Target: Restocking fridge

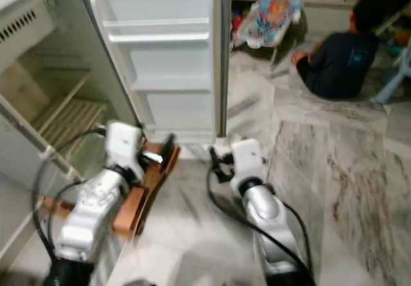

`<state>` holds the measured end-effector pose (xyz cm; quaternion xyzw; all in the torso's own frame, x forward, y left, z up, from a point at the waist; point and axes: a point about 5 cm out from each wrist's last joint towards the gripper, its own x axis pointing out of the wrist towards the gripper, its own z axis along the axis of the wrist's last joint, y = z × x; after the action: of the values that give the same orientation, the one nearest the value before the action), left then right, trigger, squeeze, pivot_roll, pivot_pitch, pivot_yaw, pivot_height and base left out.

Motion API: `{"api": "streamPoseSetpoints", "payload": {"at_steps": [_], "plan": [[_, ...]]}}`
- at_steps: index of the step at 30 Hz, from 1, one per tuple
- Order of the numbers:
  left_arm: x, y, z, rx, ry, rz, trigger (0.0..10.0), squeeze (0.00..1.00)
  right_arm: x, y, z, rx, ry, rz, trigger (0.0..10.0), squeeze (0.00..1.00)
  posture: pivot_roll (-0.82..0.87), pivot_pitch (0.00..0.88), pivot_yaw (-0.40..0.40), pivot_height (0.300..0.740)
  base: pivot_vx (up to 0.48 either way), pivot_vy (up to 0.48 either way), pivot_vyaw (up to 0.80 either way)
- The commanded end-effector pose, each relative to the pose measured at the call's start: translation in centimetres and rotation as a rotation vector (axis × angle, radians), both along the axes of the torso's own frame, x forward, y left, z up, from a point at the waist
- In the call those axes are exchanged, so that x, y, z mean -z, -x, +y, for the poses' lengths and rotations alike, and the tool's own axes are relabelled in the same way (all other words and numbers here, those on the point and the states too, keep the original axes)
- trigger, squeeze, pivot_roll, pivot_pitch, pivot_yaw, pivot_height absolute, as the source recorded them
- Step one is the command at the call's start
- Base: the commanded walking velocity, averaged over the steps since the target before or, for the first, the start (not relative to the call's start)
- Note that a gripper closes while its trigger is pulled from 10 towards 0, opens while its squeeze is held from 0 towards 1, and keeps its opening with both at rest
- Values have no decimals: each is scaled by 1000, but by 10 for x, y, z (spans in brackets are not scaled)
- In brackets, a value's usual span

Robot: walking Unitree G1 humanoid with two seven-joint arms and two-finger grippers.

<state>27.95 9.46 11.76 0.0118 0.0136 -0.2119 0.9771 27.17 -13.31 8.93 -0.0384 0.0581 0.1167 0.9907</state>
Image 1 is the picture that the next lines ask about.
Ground light blue plastic stool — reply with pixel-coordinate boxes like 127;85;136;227
374;40;411;105

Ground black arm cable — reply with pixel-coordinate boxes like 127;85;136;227
205;170;315;277
32;127;107;264

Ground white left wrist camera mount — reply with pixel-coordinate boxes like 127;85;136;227
104;121;146;172

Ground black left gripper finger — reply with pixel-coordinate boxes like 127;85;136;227
159;133;178;166

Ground brown wooden fridge stand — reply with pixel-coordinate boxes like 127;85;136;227
39;141;182;240

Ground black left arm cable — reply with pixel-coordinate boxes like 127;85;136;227
32;127;107;264

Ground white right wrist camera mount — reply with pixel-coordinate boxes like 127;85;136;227
229;139;263;183

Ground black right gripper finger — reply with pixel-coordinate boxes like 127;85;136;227
207;145;222;184

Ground colourful baby bouncer seat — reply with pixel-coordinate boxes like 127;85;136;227
236;0;304;50

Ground white fridge door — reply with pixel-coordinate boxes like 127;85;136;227
87;0;233;144

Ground sitting person in dark shirt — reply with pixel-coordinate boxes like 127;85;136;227
290;0;385;102

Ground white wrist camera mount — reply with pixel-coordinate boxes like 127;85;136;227
229;139;263;183
104;121;146;172

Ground white fridge cabinet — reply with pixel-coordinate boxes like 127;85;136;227
0;0;143;181

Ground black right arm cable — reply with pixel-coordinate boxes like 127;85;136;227
205;170;315;277

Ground wide white door shelf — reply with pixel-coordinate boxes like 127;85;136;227
101;17;211;44

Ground white wire fridge shelf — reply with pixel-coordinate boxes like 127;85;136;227
32;97;107;153

